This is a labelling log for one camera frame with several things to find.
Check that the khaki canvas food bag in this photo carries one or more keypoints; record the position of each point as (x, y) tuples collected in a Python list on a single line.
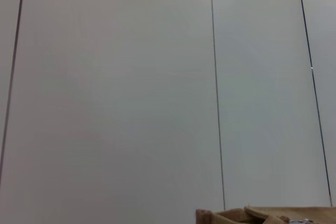
[(262, 213)]

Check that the silver metal zipper slider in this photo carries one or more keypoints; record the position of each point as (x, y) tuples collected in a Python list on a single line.
[(302, 221)]

